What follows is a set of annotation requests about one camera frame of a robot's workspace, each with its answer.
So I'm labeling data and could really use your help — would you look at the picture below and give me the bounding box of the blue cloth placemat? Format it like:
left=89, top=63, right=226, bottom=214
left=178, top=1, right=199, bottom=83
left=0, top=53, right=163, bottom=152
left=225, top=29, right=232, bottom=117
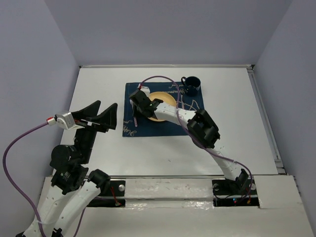
left=122, top=82, right=204, bottom=138

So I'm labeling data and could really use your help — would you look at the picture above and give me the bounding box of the dark blue mug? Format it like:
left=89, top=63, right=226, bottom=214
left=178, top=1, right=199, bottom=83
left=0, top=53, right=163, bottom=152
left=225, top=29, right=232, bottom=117
left=181, top=76, right=201, bottom=97

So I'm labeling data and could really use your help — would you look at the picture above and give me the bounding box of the purple cable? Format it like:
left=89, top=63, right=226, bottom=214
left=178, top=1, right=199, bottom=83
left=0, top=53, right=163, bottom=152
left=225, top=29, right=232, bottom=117
left=2, top=122, right=86, bottom=237
left=140, top=75, right=254, bottom=200

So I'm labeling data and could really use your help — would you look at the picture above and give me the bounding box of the knife with pink handle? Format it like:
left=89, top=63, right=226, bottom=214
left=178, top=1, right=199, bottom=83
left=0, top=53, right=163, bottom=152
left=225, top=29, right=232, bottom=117
left=180, top=89, right=185, bottom=109

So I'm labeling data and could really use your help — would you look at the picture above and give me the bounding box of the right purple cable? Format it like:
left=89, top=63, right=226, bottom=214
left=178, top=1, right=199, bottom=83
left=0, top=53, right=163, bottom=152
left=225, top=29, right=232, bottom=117
left=140, top=75, right=254, bottom=200

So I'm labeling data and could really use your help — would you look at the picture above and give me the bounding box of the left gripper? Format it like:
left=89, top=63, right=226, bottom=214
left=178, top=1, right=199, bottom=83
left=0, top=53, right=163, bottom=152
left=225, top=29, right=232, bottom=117
left=74, top=99, right=119, bottom=162

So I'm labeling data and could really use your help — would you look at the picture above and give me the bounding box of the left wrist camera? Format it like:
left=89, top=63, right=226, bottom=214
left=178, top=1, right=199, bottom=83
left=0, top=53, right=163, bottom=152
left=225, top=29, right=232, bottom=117
left=46, top=112, right=81, bottom=130

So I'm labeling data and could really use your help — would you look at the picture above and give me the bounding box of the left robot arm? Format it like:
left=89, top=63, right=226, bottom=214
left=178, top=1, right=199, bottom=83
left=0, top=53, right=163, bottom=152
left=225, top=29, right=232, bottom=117
left=19, top=100, right=118, bottom=237

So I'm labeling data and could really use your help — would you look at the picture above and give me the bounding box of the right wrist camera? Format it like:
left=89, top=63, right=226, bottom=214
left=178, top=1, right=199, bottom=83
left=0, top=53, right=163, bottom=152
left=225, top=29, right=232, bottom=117
left=137, top=84, right=151, bottom=97

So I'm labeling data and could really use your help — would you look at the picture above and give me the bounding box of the fork with pink handle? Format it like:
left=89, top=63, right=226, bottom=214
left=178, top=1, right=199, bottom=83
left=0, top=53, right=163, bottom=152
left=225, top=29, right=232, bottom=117
left=132, top=104, right=138, bottom=127

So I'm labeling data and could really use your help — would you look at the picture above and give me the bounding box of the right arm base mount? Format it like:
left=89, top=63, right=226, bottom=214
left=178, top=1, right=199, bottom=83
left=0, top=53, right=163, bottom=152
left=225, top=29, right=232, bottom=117
left=212, top=179, right=260, bottom=207

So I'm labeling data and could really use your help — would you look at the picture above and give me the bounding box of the yellow plate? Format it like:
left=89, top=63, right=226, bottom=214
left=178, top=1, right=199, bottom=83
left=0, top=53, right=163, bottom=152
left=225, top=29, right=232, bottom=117
left=149, top=92, right=179, bottom=124

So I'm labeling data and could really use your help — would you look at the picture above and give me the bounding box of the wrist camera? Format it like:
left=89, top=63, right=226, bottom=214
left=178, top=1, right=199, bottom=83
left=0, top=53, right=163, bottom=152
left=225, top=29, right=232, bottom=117
left=137, top=84, right=151, bottom=97
left=46, top=112, right=81, bottom=130

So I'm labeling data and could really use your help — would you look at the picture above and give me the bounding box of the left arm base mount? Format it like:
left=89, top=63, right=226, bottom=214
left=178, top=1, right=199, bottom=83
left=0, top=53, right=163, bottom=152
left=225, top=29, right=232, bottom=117
left=87, top=180, right=126, bottom=208

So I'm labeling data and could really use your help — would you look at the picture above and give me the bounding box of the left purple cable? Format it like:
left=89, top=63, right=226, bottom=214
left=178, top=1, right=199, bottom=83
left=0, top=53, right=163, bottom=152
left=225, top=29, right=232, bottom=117
left=2, top=122, right=86, bottom=237

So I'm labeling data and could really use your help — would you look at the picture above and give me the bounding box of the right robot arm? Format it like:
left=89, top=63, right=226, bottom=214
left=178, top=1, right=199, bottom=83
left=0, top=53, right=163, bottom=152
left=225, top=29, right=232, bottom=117
left=129, top=89, right=253, bottom=194

